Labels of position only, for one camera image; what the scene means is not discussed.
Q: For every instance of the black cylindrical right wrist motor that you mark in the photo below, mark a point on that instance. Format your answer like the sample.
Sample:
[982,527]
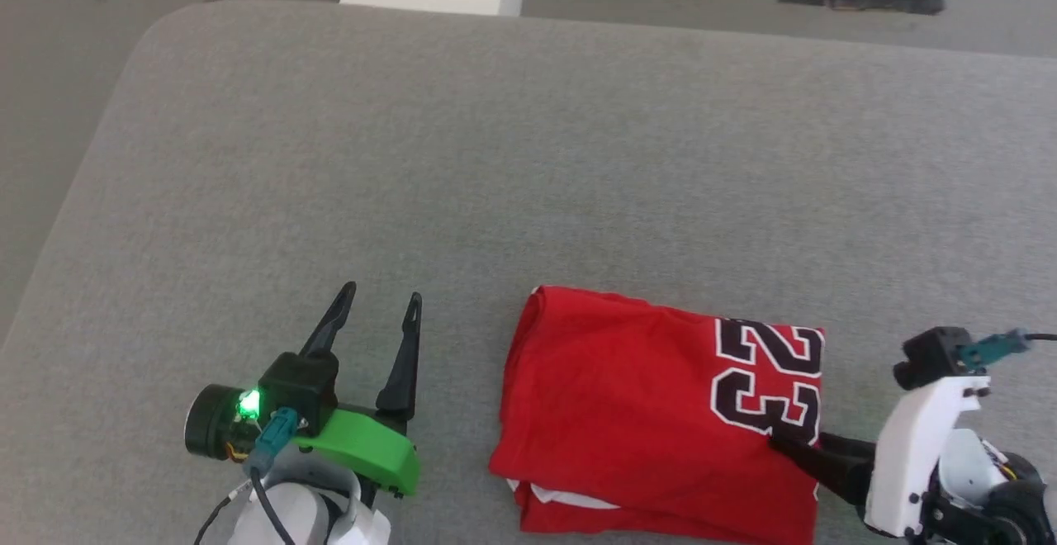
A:
[1016,508]

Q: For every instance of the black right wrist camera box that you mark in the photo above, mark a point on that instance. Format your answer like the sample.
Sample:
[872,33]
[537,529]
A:
[929,355]

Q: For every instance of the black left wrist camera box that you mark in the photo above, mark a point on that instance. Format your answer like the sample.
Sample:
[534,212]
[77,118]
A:
[301,384]

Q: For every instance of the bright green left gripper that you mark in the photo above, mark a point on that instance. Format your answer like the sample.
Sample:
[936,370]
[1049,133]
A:
[372,446]

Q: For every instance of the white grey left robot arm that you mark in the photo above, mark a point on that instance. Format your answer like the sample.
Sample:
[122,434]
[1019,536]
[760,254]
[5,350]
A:
[297,516]

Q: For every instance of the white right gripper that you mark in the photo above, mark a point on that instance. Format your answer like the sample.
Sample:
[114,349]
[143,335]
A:
[912,462]

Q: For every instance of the black cylindrical wrist motor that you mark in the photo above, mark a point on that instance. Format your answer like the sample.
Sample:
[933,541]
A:
[1016,508]
[210,421]

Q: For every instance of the red basketball jersey white trim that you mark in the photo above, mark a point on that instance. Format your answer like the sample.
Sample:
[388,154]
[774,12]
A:
[619,396]

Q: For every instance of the black cylindrical left wrist motor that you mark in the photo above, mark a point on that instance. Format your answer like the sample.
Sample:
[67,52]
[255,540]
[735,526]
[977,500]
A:
[210,421]

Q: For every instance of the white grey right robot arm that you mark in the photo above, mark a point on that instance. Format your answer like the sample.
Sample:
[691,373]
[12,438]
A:
[962,466]

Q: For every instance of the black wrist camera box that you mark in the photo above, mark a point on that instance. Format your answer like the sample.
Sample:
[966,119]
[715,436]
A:
[301,384]
[929,355]

